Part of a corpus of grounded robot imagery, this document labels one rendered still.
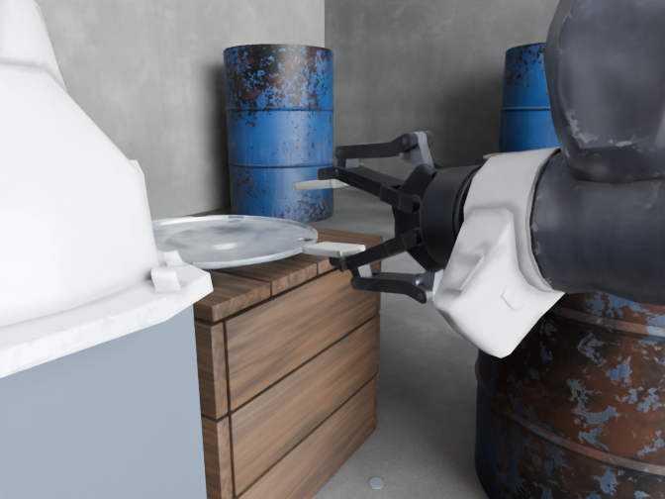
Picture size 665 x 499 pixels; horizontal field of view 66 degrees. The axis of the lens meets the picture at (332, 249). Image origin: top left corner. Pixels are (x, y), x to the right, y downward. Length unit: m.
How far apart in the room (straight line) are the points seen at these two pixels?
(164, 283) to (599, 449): 0.56
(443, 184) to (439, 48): 3.31
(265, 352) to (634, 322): 0.40
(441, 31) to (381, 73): 0.50
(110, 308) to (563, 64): 0.23
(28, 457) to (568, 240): 0.29
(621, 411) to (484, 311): 0.37
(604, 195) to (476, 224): 0.07
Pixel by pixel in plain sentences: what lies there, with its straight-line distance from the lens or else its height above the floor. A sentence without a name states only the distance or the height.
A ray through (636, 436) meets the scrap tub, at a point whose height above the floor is 0.20.
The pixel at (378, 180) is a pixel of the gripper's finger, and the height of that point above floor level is 0.48.
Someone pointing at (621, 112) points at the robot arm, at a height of 0.53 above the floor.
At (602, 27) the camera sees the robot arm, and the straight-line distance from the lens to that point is 0.27.
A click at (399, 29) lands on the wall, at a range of 3.79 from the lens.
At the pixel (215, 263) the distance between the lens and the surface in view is 0.59.
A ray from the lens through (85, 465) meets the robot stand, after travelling 0.31.
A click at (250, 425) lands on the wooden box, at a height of 0.19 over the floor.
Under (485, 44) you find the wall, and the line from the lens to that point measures 3.55.
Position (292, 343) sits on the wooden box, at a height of 0.26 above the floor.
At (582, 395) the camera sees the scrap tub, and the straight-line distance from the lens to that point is 0.66.
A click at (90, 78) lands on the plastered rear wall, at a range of 2.70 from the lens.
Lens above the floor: 0.53
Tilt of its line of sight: 14 degrees down
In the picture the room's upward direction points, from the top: straight up
